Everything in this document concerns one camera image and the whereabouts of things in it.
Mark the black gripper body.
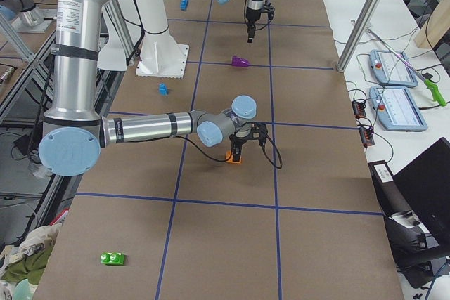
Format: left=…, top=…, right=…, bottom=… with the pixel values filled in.
left=229, top=122, right=269, bottom=149
left=245, top=1, right=274, bottom=26

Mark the orange trapezoid block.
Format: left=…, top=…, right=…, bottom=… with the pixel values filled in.
left=225, top=150, right=242, bottom=164

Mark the purple trapezoid block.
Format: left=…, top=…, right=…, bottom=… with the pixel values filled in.
left=231, top=56, right=250, bottom=67

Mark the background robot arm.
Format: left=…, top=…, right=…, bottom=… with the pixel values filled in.
left=1, top=0, right=51, bottom=34

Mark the far blue block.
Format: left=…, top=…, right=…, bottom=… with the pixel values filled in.
left=180, top=0, right=189, bottom=11

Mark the small blue block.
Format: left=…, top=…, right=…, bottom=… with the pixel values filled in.
left=158, top=83, right=169, bottom=96

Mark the upper orange black connector box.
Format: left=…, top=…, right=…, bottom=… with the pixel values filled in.
left=352, top=100, right=366, bottom=119

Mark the orange black connector box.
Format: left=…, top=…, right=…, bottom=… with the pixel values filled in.
left=359, top=124, right=375, bottom=148
left=352, top=100, right=366, bottom=119

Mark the lower orange black connector box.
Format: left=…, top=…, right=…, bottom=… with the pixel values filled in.
left=359, top=124, right=375, bottom=148

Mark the upper teach pendant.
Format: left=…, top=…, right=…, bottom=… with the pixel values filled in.
left=369, top=50, right=418, bottom=88

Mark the teach pendant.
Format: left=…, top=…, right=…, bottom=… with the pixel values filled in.
left=368, top=86, right=428, bottom=131
left=369, top=50, right=418, bottom=88

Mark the lower teach pendant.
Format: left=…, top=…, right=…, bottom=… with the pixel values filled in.
left=368, top=86, right=428, bottom=131

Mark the green double stud block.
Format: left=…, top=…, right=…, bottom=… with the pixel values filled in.
left=100, top=252, right=126, bottom=266

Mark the black laptop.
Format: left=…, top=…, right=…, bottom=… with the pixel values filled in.
left=394, top=137, right=449, bottom=244

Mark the crumpled cloth pile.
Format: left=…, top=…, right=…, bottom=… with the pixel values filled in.
left=1, top=223, right=62, bottom=285

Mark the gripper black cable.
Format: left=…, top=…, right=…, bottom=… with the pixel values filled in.
left=177, top=121, right=283, bottom=170

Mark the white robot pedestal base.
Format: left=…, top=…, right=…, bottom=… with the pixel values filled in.
left=136, top=0, right=189, bottom=78

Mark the aluminium frame post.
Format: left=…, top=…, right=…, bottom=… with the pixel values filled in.
left=336, top=0, right=380, bottom=72

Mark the green handled grabber tool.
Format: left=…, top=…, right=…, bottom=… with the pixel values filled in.
left=366, top=28, right=447, bottom=107

